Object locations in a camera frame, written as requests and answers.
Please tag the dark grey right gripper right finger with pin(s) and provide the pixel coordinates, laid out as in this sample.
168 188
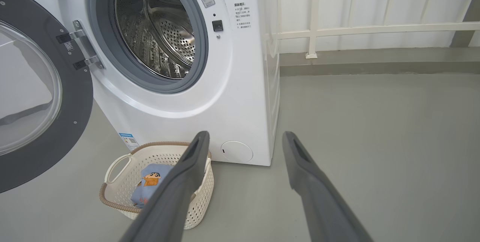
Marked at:
318 200

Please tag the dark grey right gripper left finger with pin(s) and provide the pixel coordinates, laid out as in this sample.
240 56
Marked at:
168 200

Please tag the blue cartoon print garment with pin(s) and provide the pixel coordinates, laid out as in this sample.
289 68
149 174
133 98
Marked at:
146 191

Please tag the round dark washing machine door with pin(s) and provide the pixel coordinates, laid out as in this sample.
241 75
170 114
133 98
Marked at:
77 122

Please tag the white front-load washing machine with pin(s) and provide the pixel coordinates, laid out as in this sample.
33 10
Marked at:
232 96

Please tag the cream perforated laundry basket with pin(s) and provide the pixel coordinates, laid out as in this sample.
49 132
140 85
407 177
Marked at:
116 193

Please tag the white metal railing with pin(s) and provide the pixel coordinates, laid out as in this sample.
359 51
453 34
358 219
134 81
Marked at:
375 29

